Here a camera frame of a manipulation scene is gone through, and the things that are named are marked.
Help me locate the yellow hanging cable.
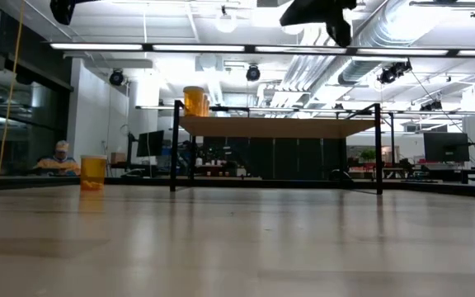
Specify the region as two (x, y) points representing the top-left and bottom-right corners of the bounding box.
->
(0, 0), (25, 177)

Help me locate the black ceiling spotlight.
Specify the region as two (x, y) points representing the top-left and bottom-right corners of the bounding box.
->
(245, 64), (261, 83)
(108, 68), (125, 87)
(376, 60), (413, 86)
(421, 100), (444, 113)

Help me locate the white round ceiling lamp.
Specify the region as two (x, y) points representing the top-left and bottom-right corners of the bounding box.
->
(214, 6), (238, 35)

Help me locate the wood shelf black metal frame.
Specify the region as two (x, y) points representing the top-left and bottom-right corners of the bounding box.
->
(169, 99), (396, 196)

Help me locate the black computer monitor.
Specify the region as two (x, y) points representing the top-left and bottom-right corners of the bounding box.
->
(422, 131), (471, 163)
(135, 130), (166, 158)

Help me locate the black overhead frame bar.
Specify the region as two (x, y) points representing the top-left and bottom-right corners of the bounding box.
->
(43, 40), (475, 59)

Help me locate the person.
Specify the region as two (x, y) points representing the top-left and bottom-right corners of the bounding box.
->
(33, 139), (81, 177)

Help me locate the silver ventilation duct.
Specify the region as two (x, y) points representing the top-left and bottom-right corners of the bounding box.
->
(336, 0), (428, 87)

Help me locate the black ceiling track fixture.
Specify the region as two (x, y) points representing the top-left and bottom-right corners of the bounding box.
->
(408, 0), (475, 18)

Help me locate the black partition wall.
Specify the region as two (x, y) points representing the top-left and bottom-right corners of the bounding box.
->
(202, 137), (348, 181)

